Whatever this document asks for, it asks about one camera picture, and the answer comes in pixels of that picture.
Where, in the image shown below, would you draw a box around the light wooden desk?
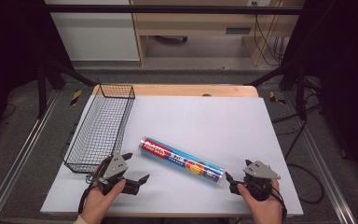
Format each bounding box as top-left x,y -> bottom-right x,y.
130,0 -> 300,67

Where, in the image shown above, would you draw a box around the black curtain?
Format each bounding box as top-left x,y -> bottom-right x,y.
283,0 -> 358,188
0,0 -> 75,150

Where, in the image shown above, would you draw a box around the person's right hand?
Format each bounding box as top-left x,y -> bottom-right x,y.
237,179 -> 284,224

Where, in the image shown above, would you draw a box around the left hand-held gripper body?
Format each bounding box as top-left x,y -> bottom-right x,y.
88,153 -> 141,196

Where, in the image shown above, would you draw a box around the black wire basket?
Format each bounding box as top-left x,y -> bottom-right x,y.
61,82 -> 136,175

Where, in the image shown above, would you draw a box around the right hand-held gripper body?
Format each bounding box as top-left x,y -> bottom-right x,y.
229,160 -> 282,202

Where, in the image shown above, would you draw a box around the yellow black tape strip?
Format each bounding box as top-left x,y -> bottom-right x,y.
70,89 -> 84,107
268,91 -> 287,105

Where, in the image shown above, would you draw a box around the black hanging cables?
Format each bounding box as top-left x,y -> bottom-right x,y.
253,1 -> 286,67

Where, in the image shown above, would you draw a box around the right hand-held gripper cable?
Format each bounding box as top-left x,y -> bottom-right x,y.
268,186 -> 289,218

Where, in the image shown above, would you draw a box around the white table mat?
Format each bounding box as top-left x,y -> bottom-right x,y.
39,94 -> 304,218

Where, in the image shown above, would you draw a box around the blue plastic wrap roll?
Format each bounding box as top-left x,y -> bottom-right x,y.
138,136 -> 226,188

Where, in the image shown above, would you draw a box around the left hand-held gripper cable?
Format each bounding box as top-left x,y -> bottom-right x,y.
77,175 -> 106,216

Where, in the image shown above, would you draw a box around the black metal stand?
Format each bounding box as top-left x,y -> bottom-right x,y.
249,61 -> 308,121
36,58 -> 97,119

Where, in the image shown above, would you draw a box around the thin black floor cable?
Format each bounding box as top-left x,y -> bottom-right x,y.
0,102 -> 17,121

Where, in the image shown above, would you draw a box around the hand-held gripper cable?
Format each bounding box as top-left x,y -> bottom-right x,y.
77,175 -> 106,216
268,186 -> 289,218

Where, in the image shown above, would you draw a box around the black horizontal frame bar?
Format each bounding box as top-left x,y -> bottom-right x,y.
42,4 -> 305,16

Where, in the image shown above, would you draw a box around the person's left hand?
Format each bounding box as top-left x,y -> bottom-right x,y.
80,178 -> 127,224

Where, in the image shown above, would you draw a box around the aluminium floor rail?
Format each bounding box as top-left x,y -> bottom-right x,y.
0,89 -> 61,224
283,91 -> 357,224

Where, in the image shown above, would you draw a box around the white cabinet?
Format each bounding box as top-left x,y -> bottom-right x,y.
44,0 -> 141,63

